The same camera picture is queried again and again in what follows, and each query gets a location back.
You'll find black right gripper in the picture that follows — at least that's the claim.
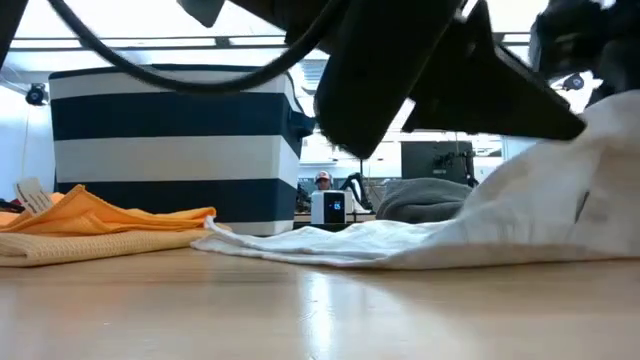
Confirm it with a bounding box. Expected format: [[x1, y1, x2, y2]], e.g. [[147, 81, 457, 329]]
[[228, 0, 465, 161]]

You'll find white towel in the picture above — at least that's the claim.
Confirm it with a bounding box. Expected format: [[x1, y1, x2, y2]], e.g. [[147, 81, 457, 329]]
[[190, 89, 640, 272]]

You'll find orange towel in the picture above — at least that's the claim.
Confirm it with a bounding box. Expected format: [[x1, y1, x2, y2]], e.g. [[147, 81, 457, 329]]
[[0, 183, 218, 236]]

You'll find tan waffle towel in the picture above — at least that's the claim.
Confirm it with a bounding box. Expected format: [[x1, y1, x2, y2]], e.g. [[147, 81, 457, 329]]
[[0, 177, 232, 269]]

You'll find grey towel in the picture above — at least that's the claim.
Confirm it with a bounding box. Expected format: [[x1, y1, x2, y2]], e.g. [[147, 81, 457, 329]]
[[375, 177, 474, 225]]

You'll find black monitor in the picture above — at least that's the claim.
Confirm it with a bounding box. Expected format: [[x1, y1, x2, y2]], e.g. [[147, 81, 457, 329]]
[[400, 140, 475, 187]]

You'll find person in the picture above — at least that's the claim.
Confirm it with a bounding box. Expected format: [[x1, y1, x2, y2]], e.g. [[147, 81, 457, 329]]
[[313, 169, 335, 192]]

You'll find white timer with display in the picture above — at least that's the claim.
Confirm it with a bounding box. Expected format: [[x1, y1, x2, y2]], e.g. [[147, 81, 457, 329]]
[[310, 189, 355, 226]]

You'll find navy white striped fabric bin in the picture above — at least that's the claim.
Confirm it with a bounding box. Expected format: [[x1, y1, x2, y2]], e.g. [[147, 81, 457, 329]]
[[48, 63, 317, 237]]

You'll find black hanging camera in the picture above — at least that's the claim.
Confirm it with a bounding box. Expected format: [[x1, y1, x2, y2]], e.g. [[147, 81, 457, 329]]
[[24, 83, 49, 108], [561, 73, 586, 93]]

